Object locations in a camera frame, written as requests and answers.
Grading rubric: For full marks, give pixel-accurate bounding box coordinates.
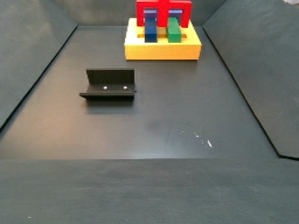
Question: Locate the red cross-shaped block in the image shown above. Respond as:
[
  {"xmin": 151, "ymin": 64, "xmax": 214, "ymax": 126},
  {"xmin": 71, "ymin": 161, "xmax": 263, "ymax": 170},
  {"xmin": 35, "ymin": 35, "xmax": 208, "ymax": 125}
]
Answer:
[{"xmin": 135, "ymin": 0, "xmax": 192, "ymax": 28}]

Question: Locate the yellow base board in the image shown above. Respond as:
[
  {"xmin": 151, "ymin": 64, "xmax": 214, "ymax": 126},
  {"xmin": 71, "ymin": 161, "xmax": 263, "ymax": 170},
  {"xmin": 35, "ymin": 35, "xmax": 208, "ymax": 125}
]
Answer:
[{"xmin": 124, "ymin": 18, "xmax": 202, "ymax": 60}]

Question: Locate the green bar block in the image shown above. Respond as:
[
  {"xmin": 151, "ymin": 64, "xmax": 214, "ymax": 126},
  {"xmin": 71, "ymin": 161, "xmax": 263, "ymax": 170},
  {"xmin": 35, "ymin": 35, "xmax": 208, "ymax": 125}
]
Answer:
[{"xmin": 167, "ymin": 17, "xmax": 182, "ymax": 43}]

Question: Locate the blue bar block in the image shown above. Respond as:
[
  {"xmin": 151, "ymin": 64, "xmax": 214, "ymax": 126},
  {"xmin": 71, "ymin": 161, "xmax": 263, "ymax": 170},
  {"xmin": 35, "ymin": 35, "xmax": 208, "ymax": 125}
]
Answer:
[{"xmin": 144, "ymin": 10, "xmax": 158, "ymax": 43}]

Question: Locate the purple cross-shaped block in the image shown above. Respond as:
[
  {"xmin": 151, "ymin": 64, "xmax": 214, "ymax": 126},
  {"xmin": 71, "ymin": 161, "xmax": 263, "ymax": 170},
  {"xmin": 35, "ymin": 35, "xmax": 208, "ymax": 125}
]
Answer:
[{"xmin": 144, "ymin": 10, "xmax": 183, "ymax": 20}]

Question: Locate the black angle bracket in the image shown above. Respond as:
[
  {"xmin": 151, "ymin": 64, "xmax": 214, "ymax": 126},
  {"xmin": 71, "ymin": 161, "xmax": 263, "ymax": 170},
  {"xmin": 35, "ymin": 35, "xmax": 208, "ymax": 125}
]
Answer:
[{"xmin": 79, "ymin": 68, "xmax": 136, "ymax": 100}]

